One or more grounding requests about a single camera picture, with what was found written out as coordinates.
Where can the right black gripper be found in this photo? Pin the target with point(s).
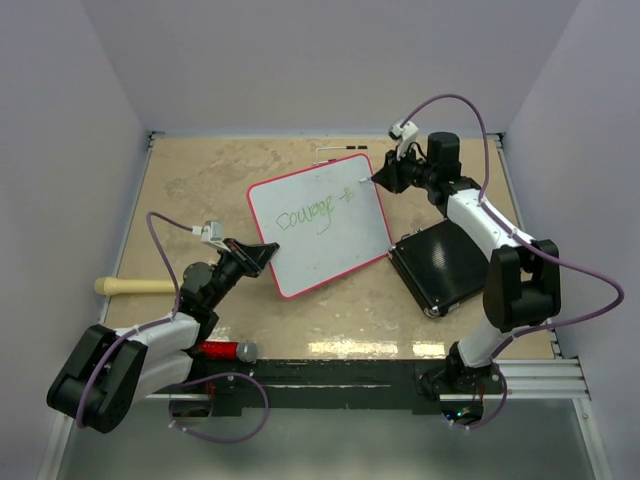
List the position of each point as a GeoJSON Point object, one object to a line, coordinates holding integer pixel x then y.
{"type": "Point", "coordinates": [389, 175]}

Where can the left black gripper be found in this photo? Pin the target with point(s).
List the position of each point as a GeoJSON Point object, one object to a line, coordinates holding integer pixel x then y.
{"type": "Point", "coordinates": [251, 259]}

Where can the pink framed whiteboard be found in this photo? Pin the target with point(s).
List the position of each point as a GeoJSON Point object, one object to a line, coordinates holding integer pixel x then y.
{"type": "Point", "coordinates": [326, 223]}

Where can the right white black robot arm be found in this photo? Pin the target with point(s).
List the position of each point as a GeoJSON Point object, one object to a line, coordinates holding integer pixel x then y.
{"type": "Point", "coordinates": [522, 289]}

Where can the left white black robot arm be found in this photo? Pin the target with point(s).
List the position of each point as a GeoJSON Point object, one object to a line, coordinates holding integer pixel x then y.
{"type": "Point", "coordinates": [109, 370]}

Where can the red cylinder with grey cap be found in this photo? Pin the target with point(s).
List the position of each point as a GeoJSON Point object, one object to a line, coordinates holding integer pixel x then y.
{"type": "Point", "coordinates": [246, 351]}

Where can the black hard case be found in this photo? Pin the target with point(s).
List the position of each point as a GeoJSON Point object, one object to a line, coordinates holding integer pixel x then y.
{"type": "Point", "coordinates": [441, 266]}

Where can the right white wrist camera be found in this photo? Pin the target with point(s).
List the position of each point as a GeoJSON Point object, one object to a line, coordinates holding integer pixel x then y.
{"type": "Point", "coordinates": [404, 134]}

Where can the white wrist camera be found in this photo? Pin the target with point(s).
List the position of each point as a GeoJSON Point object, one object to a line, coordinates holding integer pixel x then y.
{"type": "Point", "coordinates": [404, 134]}
{"type": "Point", "coordinates": [211, 232]}

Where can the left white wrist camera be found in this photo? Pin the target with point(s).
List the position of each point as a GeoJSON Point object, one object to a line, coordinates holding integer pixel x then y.
{"type": "Point", "coordinates": [211, 232]}

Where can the wire whiteboard stand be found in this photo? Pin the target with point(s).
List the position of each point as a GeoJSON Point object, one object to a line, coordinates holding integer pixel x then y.
{"type": "Point", "coordinates": [319, 151]}

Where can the wooden pestle handle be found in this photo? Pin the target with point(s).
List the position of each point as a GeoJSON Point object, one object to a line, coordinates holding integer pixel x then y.
{"type": "Point", "coordinates": [112, 286]}

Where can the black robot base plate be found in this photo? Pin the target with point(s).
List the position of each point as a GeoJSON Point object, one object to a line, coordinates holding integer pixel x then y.
{"type": "Point", "coordinates": [418, 386]}

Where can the aluminium rail frame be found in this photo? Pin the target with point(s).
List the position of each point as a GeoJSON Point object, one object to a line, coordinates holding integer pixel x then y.
{"type": "Point", "coordinates": [406, 213]}

